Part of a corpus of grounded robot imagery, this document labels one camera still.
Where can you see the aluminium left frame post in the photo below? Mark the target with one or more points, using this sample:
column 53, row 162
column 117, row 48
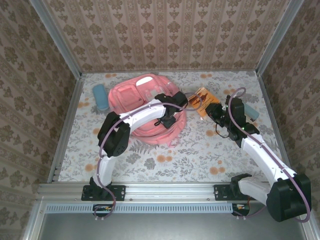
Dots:
column 57, row 37

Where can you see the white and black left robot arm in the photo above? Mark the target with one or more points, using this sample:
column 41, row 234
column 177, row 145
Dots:
column 142, row 115

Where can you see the blue glasses case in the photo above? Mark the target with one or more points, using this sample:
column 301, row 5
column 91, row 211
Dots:
column 100, row 97

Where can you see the aluminium table edge rail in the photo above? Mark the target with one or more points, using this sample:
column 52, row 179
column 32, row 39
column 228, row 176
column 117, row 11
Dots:
column 170, row 191

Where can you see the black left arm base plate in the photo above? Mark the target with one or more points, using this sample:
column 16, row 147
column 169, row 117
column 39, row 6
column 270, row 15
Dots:
column 120, row 192

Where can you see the pink student backpack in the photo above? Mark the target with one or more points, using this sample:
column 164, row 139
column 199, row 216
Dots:
column 127, row 96

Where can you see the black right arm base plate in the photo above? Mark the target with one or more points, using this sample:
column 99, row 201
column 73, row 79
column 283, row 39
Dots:
column 221, row 192

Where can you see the grey metal sheet panel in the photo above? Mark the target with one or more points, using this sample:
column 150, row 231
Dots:
column 170, row 227

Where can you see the floral table cloth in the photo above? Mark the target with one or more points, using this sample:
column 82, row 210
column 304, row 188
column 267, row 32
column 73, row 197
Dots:
column 187, row 162

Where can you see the orange book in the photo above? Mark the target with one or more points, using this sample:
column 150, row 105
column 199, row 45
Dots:
column 202, row 100

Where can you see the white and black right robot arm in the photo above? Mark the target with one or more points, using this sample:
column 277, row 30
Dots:
column 262, row 155

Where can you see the aluminium right frame post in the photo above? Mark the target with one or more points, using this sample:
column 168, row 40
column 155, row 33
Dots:
column 277, row 37

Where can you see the blue and beige pencil case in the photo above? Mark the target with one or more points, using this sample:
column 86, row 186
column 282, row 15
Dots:
column 251, row 111

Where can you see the aluminium frame post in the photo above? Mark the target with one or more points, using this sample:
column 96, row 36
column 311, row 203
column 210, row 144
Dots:
column 277, row 37
column 57, row 37

